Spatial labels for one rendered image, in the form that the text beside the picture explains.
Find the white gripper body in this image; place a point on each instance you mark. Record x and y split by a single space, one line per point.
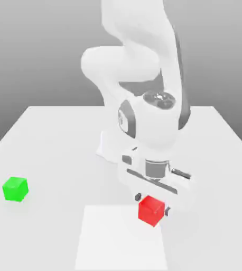
154 187

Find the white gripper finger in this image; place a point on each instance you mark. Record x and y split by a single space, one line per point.
167 210
138 197

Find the small red cube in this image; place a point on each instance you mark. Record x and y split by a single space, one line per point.
150 211

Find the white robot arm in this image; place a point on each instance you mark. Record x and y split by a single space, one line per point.
138 63

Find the small green cube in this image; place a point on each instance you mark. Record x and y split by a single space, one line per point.
15 189

